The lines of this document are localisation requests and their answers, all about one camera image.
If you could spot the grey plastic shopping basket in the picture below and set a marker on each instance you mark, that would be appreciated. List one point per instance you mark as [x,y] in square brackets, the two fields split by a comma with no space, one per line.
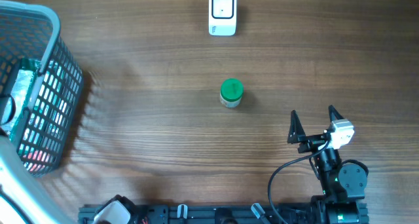
[33,31]

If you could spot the green white packaged product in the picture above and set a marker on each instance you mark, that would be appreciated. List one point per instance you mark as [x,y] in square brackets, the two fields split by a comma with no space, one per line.
[13,101]

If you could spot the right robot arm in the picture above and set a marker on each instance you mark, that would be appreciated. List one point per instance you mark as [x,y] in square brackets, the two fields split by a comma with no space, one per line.
[343,181]

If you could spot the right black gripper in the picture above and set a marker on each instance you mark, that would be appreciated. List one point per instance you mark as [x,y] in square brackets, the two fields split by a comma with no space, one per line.
[296,135]

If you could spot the green lid jar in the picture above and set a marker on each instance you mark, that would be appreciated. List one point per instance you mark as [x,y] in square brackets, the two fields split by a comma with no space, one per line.
[231,93]

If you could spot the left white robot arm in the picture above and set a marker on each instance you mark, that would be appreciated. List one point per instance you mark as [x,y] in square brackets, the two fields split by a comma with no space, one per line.
[33,204]

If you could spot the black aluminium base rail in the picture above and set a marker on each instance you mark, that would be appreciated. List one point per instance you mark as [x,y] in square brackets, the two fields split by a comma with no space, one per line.
[292,213]

